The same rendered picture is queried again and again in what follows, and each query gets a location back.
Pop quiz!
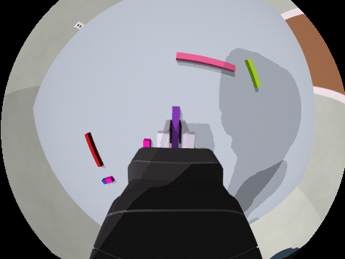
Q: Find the purple rod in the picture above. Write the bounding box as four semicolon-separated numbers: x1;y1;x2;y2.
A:
172;106;180;148

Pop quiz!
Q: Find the lime green rod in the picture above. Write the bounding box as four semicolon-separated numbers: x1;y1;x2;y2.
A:
244;59;261;88

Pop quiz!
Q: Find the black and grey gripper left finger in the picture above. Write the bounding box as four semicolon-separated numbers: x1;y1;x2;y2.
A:
157;119;172;147

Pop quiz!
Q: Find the red rod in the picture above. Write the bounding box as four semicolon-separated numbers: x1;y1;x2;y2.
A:
85;132;103;167

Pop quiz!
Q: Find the small magenta block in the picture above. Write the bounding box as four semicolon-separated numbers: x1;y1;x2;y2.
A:
105;176;115;183
143;138;151;147

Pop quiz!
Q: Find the pink rod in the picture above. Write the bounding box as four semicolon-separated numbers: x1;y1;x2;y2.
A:
176;52;236;72

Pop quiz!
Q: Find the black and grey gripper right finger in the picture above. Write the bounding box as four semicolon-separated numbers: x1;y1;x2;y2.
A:
179;120;196;148

